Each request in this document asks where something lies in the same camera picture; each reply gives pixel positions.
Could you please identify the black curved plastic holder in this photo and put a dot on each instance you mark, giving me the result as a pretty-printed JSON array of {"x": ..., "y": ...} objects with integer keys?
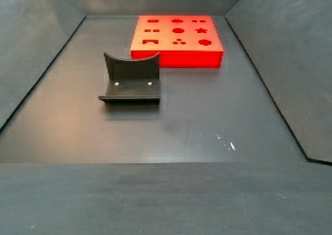
[{"x": 134, "y": 79}]

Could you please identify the red block with shaped holes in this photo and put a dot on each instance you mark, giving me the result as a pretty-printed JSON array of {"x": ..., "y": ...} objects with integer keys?
[{"x": 184, "y": 39}]

